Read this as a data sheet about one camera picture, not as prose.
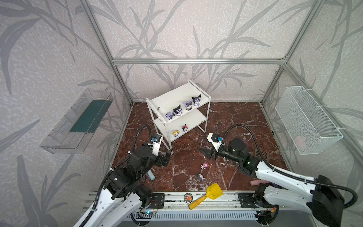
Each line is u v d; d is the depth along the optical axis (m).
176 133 0.79
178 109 0.66
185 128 0.81
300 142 0.74
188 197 0.75
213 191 0.76
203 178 0.80
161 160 0.59
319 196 0.40
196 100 0.69
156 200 0.73
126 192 0.44
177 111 0.65
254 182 0.77
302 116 0.66
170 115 0.65
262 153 0.89
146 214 0.72
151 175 0.81
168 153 0.61
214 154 0.63
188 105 0.68
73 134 0.63
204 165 0.84
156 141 0.57
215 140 0.59
